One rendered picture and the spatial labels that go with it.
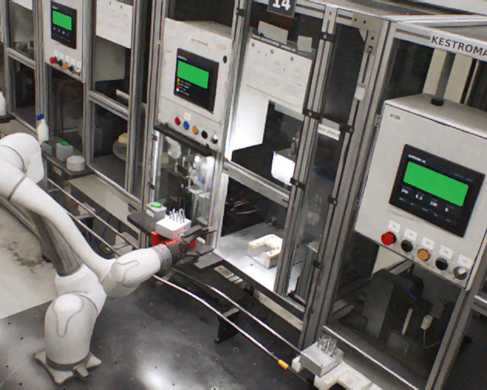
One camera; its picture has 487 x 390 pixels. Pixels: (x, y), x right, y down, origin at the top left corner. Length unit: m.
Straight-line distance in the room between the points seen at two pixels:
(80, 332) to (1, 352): 0.37
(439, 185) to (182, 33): 1.24
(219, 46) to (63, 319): 1.16
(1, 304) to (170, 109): 1.77
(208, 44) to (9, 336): 1.38
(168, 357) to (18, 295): 1.67
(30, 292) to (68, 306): 1.72
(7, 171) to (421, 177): 1.28
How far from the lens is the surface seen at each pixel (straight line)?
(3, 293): 3.82
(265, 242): 2.53
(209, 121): 2.34
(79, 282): 2.23
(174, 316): 2.50
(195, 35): 2.36
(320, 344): 2.09
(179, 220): 2.51
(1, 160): 1.97
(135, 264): 1.94
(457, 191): 1.71
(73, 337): 2.12
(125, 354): 2.31
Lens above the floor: 2.23
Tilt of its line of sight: 25 degrees down
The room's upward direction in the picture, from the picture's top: 8 degrees clockwise
